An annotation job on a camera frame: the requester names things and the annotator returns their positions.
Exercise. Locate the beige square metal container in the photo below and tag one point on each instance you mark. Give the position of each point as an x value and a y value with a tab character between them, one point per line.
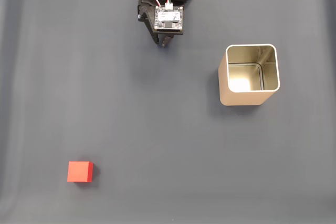
246	98

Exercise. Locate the red cube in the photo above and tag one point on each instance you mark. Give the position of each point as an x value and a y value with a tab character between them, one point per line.
78	172

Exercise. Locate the gripper camera on black mount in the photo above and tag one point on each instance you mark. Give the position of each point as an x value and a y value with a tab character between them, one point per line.
168	19

